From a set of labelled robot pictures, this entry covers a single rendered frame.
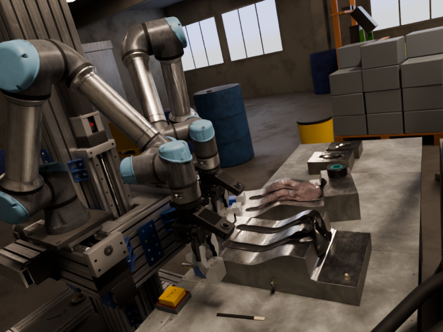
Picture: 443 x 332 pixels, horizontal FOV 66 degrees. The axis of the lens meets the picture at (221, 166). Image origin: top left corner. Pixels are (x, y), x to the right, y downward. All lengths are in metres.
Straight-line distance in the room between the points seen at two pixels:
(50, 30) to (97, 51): 6.72
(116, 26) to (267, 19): 4.22
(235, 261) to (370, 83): 3.56
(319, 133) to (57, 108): 2.80
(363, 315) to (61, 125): 1.21
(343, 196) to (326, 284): 0.43
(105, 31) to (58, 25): 8.95
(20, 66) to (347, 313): 1.00
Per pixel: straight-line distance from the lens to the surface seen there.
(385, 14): 9.02
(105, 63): 8.27
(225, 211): 1.24
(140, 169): 0.87
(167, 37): 1.32
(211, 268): 0.95
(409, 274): 1.12
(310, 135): 3.74
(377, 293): 1.05
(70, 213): 1.27
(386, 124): 4.47
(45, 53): 0.99
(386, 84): 4.35
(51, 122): 1.45
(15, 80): 0.96
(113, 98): 1.02
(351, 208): 1.35
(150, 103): 1.19
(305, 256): 0.97
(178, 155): 0.82
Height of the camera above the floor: 1.49
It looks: 18 degrees down
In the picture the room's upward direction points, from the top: 13 degrees counter-clockwise
